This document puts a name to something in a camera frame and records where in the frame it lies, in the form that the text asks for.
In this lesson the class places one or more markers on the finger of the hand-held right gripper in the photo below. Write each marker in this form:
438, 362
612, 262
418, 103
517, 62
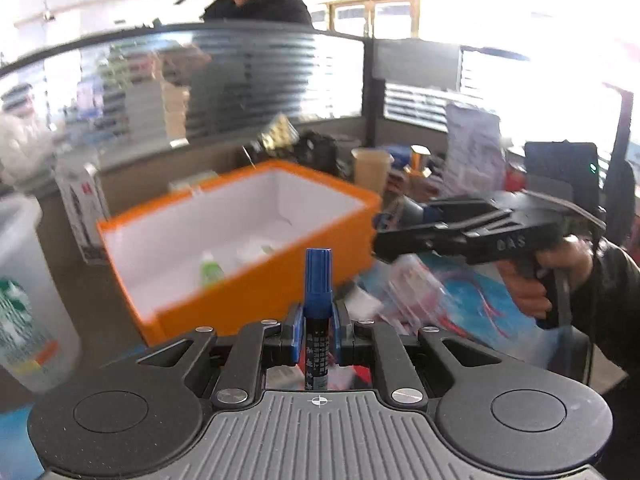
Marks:
405, 245
410, 215

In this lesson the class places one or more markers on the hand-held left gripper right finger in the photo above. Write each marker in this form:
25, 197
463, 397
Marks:
340, 332

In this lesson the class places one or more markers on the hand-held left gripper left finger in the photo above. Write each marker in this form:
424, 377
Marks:
297, 332

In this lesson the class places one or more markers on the orange cardboard box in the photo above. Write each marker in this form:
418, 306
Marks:
260, 305

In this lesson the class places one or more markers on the blue marker pen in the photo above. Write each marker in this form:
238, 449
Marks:
319, 285

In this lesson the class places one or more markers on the person's right forearm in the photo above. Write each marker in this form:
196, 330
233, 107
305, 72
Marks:
610, 300

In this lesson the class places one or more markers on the person's right hand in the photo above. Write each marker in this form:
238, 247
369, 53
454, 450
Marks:
520, 290

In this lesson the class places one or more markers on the clear plastic packet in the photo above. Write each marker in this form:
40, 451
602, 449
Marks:
410, 290

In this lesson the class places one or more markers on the blue printed desk mat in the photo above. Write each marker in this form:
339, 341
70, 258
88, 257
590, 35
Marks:
480, 290

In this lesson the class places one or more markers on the beige paper cup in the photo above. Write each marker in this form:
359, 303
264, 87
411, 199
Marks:
372, 170

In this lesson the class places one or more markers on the plastic bag with papers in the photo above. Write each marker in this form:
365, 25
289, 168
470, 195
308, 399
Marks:
475, 145

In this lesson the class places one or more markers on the green small bottle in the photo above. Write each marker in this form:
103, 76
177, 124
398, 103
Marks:
211, 270

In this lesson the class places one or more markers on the black bag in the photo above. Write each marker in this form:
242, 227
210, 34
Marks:
317, 152

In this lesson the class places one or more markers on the white marker box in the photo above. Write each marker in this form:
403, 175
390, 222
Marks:
82, 210

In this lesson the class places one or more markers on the clear plastic cup green logo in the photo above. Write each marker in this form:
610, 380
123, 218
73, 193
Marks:
30, 280

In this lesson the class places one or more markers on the glass office partition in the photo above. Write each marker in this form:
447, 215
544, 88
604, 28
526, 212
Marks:
100, 100

